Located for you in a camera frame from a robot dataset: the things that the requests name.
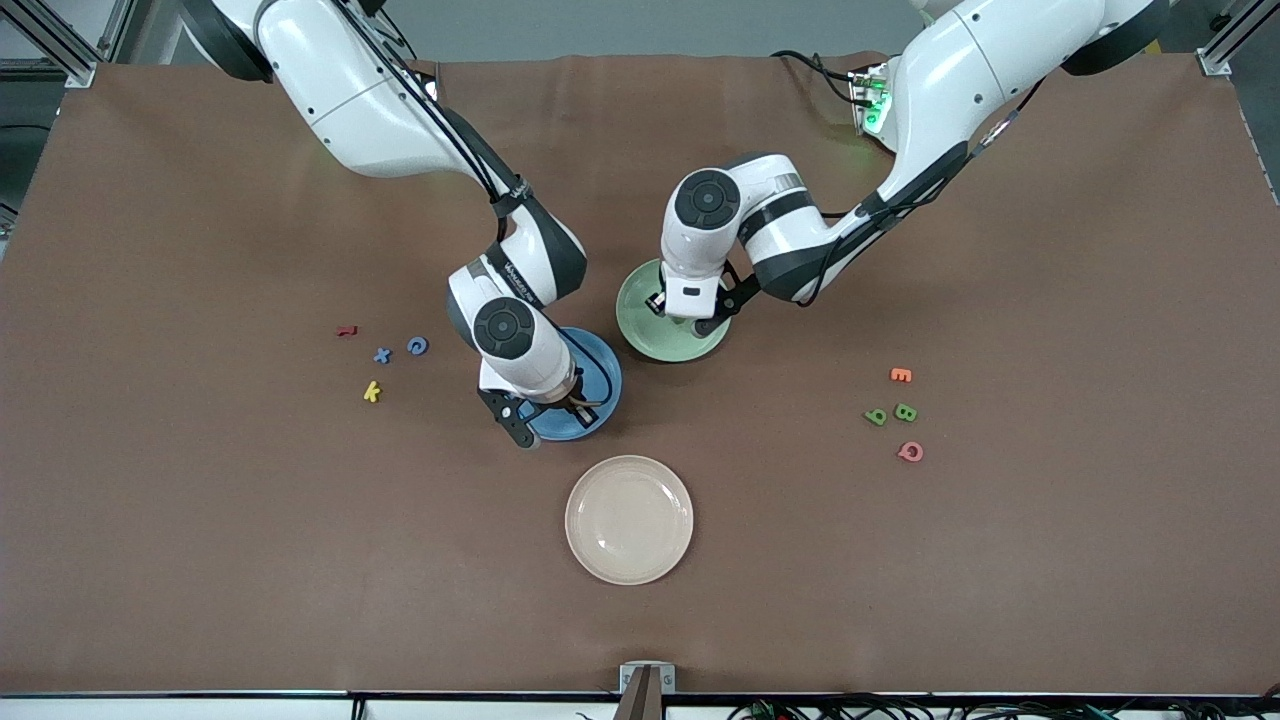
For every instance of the blue plate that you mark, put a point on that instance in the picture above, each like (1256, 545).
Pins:
(600, 362)

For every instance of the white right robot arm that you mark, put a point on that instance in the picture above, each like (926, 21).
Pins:
(340, 100)

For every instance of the aluminium frame profile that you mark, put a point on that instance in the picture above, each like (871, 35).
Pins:
(78, 72)
(1213, 62)

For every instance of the beige plate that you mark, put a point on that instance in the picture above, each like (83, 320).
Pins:
(629, 520)

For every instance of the brown table cover mat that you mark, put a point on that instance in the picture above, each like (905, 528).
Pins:
(640, 620)

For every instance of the green foam letter q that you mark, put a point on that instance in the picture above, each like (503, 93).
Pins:
(876, 417)

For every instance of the dark metal post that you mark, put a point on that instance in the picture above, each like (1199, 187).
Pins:
(640, 705)

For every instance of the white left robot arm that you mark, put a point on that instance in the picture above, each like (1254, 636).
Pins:
(980, 60)

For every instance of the blue foam letter c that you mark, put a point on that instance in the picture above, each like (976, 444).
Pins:
(410, 347)

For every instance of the green plate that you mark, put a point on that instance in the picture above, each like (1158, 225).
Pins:
(650, 340)

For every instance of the green foam letter B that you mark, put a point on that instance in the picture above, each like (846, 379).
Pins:
(905, 412)

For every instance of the yellow foam letter k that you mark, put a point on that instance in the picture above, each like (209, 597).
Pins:
(371, 392)

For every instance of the pink foam letter Q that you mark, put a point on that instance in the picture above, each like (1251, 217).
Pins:
(902, 451)

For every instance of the grey metal bracket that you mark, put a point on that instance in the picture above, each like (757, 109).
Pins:
(628, 678)

